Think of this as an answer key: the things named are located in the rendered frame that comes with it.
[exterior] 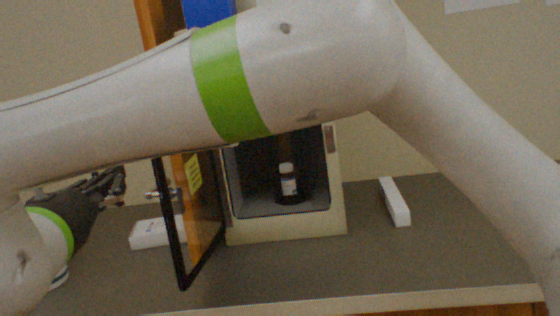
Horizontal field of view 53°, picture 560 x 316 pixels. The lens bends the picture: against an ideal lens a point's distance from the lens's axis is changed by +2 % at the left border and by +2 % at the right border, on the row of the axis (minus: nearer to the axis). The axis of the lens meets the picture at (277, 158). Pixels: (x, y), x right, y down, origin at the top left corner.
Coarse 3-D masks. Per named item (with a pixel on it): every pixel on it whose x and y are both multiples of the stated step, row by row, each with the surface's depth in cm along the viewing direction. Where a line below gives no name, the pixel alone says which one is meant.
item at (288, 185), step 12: (288, 132) 143; (276, 144) 144; (288, 144) 144; (300, 144) 147; (276, 156) 145; (288, 156) 145; (300, 156) 147; (276, 168) 147; (288, 168) 146; (300, 168) 147; (276, 180) 148; (288, 180) 147; (300, 180) 148; (276, 192) 150; (288, 192) 148; (300, 192) 148
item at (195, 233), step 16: (176, 160) 118; (192, 160) 126; (208, 160) 136; (176, 176) 117; (192, 176) 125; (208, 176) 135; (160, 192) 110; (192, 192) 125; (208, 192) 134; (176, 208) 116; (192, 208) 124; (208, 208) 133; (176, 224) 116; (192, 224) 124; (208, 224) 133; (192, 240) 123; (208, 240) 132; (192, 256) 122; (176, 272) 115
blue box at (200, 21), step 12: (192, 0) 119; (204, 0) 119; (216, 0) 119; (228, 0) 119; (192, 12) 120; (204, 12) 120; (216, 12) 120; (228, 12) 119; (192, 24) 121; (204, 24) 121
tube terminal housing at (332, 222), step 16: (240, 0) 129; (336, 144) 139; (336, 160) 139; (224, 176) 142; (336, 176) 140; (336, 192) 141; (336, 208) 142; (240, 224) 146; (256, 224) 146; (272, 224) 145; (288, 224) 145; (304, 224) 144; (320, 224) 144; (336, 224) 144; (240, 240) 147; (256, 240) 147; (272, 240) 147
